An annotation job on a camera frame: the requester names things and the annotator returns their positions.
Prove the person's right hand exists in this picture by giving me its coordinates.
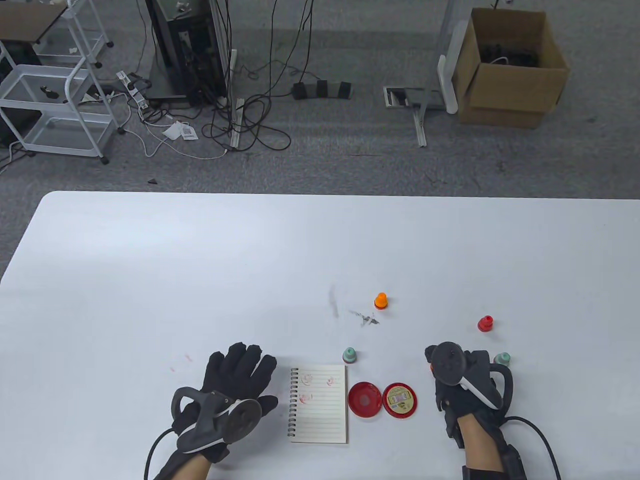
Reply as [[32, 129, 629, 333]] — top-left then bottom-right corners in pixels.
[[424, 345, 514, 449]]

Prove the person's left hand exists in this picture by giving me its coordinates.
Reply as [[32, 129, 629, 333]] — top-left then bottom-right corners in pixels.
[[171, 342, 279, 464]]

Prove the red yellow-labelled ink pad lid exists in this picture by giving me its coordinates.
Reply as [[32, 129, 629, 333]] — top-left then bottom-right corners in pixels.
[[381, 382, 419, 419]]

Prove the spiral lined notebook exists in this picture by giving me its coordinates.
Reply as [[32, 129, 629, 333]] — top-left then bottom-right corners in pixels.
[[287, 364, 348, 445]]

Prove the red round ink pad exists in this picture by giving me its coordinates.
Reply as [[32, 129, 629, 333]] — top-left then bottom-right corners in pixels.
[[348, 381, 385, 419]]

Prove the person's right forearm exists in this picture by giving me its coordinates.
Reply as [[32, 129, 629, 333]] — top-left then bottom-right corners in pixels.
[[457, 415, 507, 480]]

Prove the person's left forearm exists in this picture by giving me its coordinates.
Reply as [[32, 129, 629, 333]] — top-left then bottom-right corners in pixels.
[[165, 452, 214, 480]]

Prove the black grey handheld controller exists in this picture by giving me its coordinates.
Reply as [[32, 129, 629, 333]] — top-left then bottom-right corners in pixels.
[[431, 341, 514, 412], [171, 387, 263, 454]]

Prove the white paper tag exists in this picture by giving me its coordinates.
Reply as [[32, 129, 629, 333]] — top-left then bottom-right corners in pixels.
[[163, 120, 199, 142]]

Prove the grey metal table leg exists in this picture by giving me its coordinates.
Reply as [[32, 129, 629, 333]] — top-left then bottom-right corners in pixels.
[[412, 0, 458, 148]]

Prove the white power strip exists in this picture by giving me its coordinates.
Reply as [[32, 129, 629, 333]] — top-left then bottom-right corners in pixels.
[[116, 71, 150, 110]]

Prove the metal floor outlet box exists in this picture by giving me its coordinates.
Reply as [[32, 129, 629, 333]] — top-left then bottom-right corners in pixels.
[[383, 86, 446, 111]]

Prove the brown cardboard box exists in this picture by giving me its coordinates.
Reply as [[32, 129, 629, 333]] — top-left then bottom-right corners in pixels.
[[452, 7, 571, 130]]

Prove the black computer cabinet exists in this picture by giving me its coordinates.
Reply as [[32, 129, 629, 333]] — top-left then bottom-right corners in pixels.
[[144, 0, 232, 107]]

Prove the white plastic bar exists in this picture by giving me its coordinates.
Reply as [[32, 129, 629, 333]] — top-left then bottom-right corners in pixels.
[[437, 20, 468, 116]]

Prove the brown wooden side table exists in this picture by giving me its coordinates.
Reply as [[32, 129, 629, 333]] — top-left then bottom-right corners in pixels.
[[0, 2, 68, 46]]

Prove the black wrist camera strap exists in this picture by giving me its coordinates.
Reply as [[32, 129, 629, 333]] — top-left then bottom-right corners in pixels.
[[461, 440, 528, 480]]

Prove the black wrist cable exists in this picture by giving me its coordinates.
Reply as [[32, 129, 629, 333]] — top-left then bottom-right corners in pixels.
[[502, 416, 563, 480], [144, 430, 174, 480]]

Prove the white cable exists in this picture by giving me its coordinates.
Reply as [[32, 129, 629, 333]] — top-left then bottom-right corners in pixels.
[[120, 92, 231, 162]]

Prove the tangle of black cables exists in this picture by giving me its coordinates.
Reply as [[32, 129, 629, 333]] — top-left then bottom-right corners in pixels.
[[202, 0, 321, 153]]

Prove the aluminium floor rail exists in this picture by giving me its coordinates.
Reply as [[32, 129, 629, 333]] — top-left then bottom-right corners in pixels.
[[229, 97, 246, 151]]

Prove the black foot pedal switch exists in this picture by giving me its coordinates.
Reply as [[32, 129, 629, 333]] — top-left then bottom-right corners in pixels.
[[291, 80, 353, 101]]

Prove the white wire cart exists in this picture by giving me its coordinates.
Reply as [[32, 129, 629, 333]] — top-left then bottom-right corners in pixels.
[[0, 0, 126, 166]]

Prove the bundle of black cords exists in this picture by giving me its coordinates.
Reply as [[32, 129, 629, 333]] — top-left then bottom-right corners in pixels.
[[480, 44, 541, 68]]

